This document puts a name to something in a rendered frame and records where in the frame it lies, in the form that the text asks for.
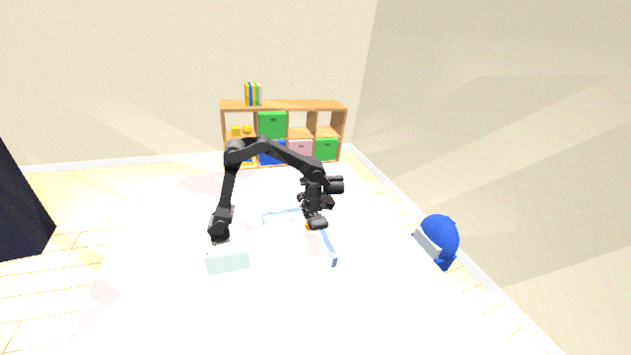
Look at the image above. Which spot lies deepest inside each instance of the pale blue l-shaped clear wall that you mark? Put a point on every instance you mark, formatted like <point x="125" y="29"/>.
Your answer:
<point x="323" y="233"/>

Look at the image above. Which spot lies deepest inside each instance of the low clear corner walls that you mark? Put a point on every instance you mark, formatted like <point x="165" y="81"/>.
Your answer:
<point x="297" y="215"/>

